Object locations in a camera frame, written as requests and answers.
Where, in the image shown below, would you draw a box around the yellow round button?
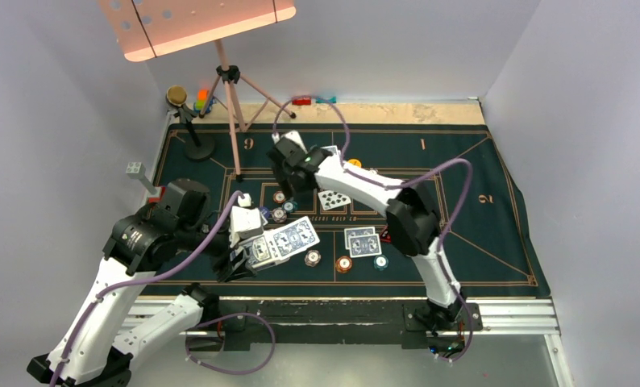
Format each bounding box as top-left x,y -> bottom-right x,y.
347,158 -> 362,168

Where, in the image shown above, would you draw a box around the orange green toy blocks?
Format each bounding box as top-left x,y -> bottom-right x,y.
193,89 -> 215,114

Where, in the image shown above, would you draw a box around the green poker table mat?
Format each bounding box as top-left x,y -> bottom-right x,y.
145,123 -> 551,298

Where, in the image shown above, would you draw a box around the face up playing card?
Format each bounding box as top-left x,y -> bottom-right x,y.
318,190 -> 351,211

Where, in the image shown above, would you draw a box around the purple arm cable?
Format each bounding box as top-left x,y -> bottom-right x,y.
48,190 -> 276,387
272,96 -> 474,364

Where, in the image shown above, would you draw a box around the white purple poker chip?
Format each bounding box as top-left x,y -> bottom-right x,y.
271,207 -> 288,223

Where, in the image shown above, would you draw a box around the red toy block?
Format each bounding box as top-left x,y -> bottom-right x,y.
291,96 -> 313,106

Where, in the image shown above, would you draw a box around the blue playing card deck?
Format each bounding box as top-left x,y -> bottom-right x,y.
239,217 -> 320,271

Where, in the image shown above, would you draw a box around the cyan toy block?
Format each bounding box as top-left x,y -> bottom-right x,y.
315,97 -> 337,104

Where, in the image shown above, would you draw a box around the teal poker chip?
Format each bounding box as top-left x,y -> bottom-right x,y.
282,200 -> 298,213

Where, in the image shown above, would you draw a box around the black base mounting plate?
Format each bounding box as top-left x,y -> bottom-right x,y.
186,296 -> 484,353

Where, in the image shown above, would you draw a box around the blue back playing card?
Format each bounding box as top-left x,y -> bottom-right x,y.
348,234 -> 382,258
343,226 -> 376,249
321,145 -> 341,158

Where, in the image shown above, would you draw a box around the grey lego brick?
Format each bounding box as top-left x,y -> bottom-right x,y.
126,161 -> 159,195

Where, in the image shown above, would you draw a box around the small microphone on stand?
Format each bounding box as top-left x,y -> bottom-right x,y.
165,85 -> 215,162

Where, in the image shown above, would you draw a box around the orange poker chip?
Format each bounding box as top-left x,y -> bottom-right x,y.
272,190 -> 287,204

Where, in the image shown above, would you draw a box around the orange chip stack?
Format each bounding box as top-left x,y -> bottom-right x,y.
335,256 -> 353,273

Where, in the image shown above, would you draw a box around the blue round dealer button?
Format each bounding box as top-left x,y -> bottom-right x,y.
259,206 -> 270,224

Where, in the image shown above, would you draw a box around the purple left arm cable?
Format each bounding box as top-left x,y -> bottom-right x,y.
48,190 -> 276,387

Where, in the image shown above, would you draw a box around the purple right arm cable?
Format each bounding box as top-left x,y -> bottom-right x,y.
272,96 -> 474,364

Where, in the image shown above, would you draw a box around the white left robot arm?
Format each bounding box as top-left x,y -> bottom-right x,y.
27,179 -> 263,386

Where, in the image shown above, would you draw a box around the teal chip stack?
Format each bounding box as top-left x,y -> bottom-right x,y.
373,255 -> 389,271

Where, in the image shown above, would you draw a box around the black red all-in triangle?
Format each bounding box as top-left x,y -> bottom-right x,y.
379,227 -> 392,243

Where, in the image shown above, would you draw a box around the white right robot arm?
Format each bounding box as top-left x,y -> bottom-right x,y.
267,131 -> 464,328

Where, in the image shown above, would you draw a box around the pink music stand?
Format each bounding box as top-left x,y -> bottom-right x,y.
96,0 -> 298,183

